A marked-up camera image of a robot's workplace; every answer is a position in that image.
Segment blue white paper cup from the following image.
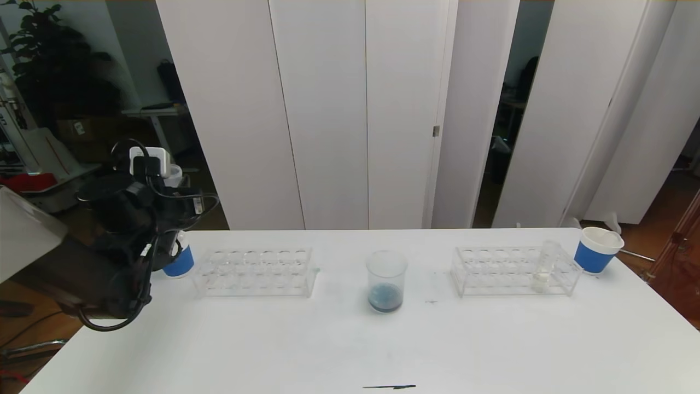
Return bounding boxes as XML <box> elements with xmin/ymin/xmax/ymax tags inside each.
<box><xmin>162</xmin><ymin>230</ymin><xmax>195</xmax><ymax>279</ymax></box>
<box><xmin>573</xmin><ymin>226</ymin><xmax>625</xmax><ymax>274</ymax></box>

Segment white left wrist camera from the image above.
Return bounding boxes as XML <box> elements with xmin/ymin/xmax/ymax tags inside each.
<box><xmin>129</xmin><ymin>147</ymin><xmax>169</xmax><ymax>177</ymax></box>

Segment grey wheeled base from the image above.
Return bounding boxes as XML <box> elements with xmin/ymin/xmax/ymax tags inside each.
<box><xmin>25</xmin><ymin>163</ymin><xmax>104</xmax><ymax>214</ymax></box>

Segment chrome tripod leg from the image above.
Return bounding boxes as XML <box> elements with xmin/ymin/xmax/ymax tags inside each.
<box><xmin>0</xmin><ymin>339</ymin><xmax>67</xmax><ymax>362</ymax></box>

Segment white folding partition screen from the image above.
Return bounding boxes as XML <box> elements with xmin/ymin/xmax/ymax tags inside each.
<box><xmin>492</xmin><ymin>0</ymin><xmax>679</xmax><ymax>228</ymax></box>
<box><xmin>584</xmin><ymin>0</ymin><xmax>700</xmax><ymax>236</ymax></box>
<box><xmin>156</xmin><ymin>0</ymin><xmax>521</xmax><ymax>230</ymax></box>

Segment black bag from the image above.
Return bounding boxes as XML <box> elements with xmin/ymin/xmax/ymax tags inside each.
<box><xmin>156</xmin><ymin>59</ymin><xmax>186</xmax><ymax>106</ymax></box>

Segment clear plastic beaker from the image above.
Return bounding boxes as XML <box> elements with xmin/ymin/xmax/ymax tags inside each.
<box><xmin>365</xmin><ymin>250</ymin><xmax>409</xmax><ymax>315</ymax></box>

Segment white office desk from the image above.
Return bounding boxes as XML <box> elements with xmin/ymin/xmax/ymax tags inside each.
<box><xmin>121</xmin><ymin>103</ymin><xmax>200</xmax><ymax>173</ymax></box>

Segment yellow pigment test tube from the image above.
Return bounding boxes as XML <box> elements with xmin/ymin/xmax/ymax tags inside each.
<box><xmin>530</xmin><ymin>240</ymin><xmax>561</xmax><ymax>292</ymax></box>

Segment black floor cable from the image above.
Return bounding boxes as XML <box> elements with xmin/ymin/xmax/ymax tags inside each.
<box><xmin>0</xmin><ymin>309</ymin><xmax>63</xmax><ymax>351</ymax></box>

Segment red flat case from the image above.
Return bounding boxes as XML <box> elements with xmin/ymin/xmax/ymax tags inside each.
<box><xmin>0</xmin><ymin>172</ymin><xmax>58</xmax><ymax>194</ymax></box>

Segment brown cardboard box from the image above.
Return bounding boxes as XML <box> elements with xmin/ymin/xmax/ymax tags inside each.
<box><xmin>57</xmin><ymin>116</ymin><xmax>118</xmax><ymax>144</ymax></box>

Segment dark green potted plant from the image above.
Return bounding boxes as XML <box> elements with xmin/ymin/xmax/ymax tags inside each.
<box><xmin>0</xmin><ymin>0</ymin><xmax>122</xmax><ymax>128</ymax></box>

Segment white slanted board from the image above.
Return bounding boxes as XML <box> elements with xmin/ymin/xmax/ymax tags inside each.
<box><xmin>22</xmin><ymin>126</ymin><xmax>80</xmax><ymax>175</ymax></box>

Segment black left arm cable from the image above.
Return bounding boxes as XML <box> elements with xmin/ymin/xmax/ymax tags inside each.
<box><xmin>77</xmin><ymin>140</ymin><xmax>220</xmax><ymax>332</ymax></box>

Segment chrome light stand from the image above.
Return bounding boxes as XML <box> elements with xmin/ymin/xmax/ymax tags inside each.
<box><xmin>621</xmin><ymin>186</ymin><xmax>700</xmax><ymax>285</ymax></box>

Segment clear acrylic test tube rack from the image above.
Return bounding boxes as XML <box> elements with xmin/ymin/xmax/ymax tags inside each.
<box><xmin>192</xmin><ymin>247</ymin><xmax>320</xmax><ymax>299</ymax></box>
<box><xmin>451</xmin><ymin>245</ymin><xmax>581</xmax><ymax>297</ymax></box>

